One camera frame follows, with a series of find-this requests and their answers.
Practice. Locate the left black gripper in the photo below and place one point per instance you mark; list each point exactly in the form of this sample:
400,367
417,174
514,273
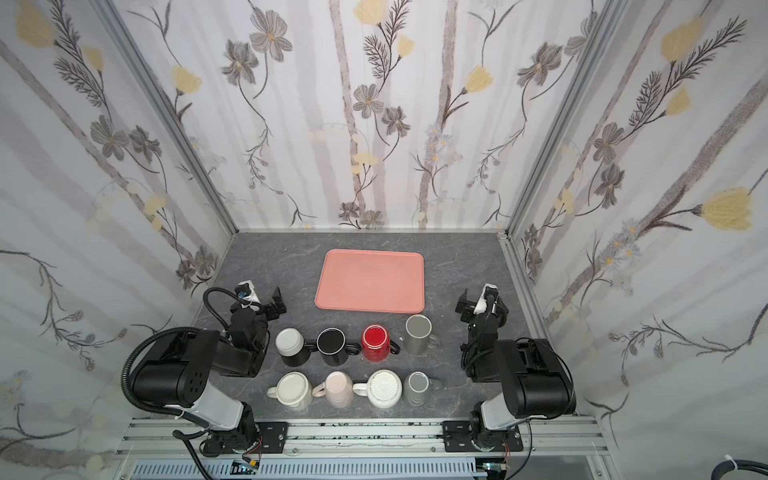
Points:
264,307

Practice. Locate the tall grey mug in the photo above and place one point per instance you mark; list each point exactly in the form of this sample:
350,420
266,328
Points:
419,335

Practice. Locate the small grey mug white inside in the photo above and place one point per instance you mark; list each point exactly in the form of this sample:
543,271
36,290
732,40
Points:
418,387

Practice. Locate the red mug black handle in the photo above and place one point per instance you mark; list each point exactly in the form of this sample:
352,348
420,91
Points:
377,344

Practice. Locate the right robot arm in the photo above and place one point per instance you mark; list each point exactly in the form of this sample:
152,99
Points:
535,383

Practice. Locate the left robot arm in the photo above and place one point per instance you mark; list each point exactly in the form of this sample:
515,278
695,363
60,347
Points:
169,372

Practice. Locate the black mug white base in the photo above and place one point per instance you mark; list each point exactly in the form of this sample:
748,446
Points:
293,348

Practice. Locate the cream mug upside down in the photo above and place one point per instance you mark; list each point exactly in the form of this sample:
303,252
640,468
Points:
293,391

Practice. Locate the pink mug upside down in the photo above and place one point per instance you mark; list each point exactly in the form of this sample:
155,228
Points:
336,389

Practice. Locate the white ribbed mug upside down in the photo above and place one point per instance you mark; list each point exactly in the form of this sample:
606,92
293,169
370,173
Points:
383,389

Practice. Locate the pink plastic tray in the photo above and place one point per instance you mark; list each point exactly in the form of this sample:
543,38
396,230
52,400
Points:
372,281

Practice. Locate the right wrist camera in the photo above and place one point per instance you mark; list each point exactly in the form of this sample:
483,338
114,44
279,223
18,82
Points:
487,299

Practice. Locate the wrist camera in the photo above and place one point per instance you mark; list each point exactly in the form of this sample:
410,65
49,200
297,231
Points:
246,294
487,299

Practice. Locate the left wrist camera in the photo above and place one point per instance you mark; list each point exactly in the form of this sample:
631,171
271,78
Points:
246,294

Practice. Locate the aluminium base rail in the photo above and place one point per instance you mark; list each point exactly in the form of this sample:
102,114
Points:
425,437

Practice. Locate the white vented cable duct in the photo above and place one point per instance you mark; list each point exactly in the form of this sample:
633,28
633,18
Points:
354,468

